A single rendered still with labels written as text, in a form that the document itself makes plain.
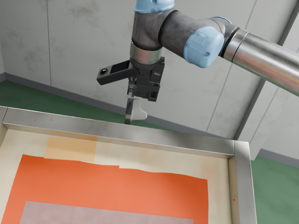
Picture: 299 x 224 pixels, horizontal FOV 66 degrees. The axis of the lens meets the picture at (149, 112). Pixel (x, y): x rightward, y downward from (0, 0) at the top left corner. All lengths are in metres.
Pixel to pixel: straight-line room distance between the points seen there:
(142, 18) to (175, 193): 0.37
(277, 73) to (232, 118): 2.66
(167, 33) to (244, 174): 0.34
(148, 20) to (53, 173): 0.37
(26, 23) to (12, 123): 3.23
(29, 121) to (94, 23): 2.69
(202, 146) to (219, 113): 2.63
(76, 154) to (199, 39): 0.35
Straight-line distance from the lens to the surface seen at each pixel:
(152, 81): 0.60
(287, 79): 0.55
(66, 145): 0.55
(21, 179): 0.56
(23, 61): 3.99
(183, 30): 0.46
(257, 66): 0.56
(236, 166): 0.56
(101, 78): 0.61
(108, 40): 3.13
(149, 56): 0.53
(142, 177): 0.53
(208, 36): 0.45
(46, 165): 0.55
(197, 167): 0.56
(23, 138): 0.58
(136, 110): 0.63
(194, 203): 0.55
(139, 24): 0.51
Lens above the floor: 1.86
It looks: 31 degrees down
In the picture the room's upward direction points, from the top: 12 degrees clockwise
